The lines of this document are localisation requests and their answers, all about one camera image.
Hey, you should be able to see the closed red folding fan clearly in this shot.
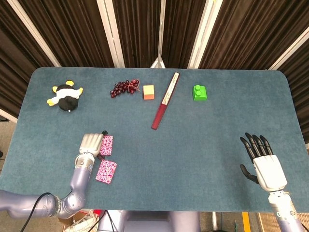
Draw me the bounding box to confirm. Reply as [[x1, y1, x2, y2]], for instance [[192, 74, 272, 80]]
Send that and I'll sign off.
[[151, 71, 181, 131]]

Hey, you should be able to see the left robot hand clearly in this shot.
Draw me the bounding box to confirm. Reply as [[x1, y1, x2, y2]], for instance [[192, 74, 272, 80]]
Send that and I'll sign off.
[[79, 130, 109, 160]]

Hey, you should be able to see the yellow floor tape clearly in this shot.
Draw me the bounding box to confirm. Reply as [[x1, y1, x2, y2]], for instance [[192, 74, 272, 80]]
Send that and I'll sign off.
[[242, 212, 252, 232]]

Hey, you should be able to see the green toy building brick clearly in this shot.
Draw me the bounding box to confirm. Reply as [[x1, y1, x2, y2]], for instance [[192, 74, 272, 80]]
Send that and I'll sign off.
[[192, 85, 209, 102]]

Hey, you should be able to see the dark brown curtain panel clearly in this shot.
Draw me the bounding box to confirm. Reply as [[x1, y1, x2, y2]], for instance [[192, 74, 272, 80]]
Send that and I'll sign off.
[[17, 0, 115, 68], [0, 0, 56, 119], [162, 0, 209, 69], [112, 0, 162, 69], [198, 0, 309, 71], [277, 40, 309, 145]]

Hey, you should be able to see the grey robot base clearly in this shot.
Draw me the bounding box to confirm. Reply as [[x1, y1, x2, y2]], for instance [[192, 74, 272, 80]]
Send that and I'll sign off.
[[98, 210, 201, 232]]

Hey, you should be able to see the white stand pole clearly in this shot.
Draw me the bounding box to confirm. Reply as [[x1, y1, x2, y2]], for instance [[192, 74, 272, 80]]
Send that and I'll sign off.
[[150, 0, 167, 69]]

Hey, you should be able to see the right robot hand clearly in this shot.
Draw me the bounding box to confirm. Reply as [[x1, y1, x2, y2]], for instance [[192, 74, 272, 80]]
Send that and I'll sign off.
[[239, 132, 288, 193]]

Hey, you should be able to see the brown cardboard box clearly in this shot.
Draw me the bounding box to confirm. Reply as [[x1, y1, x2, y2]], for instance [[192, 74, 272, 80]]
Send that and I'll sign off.
[[58, 209, 97, 227]]

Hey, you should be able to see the blue felt table mat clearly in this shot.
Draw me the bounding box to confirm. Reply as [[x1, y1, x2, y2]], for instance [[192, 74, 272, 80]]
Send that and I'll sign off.
[[0, 67, 309, 214]]

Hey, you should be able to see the white frame post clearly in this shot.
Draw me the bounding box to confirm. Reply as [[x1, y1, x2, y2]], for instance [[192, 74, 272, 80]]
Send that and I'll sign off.
[[187, 0, 224, 69], [96, 0, 126, 68], [6, 0, 61, 67], [267, 26, 309, 71]]

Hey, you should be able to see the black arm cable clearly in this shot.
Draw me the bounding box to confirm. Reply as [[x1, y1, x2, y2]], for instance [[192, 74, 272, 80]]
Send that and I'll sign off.
[[23, 192, 53, 232]]

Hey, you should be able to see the black white yellow plush toy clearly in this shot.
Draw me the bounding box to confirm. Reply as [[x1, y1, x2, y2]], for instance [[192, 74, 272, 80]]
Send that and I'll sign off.
[[46, 80, 84, 113]]

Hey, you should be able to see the yellow and orange block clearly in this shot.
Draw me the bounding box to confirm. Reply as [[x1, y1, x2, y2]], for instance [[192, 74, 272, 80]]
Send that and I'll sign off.
[[142, 85, 155, 100]]

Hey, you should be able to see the pink patterned card stack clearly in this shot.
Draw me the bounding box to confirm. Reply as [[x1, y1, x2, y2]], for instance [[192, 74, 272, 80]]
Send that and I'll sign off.
[[95, 159, 118, 185], [99, 135, 114, 157]]

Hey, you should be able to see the dark red grape bunch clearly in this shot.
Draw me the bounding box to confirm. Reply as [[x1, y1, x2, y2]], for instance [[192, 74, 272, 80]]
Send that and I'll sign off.
[[110, 79, 141, 99]]

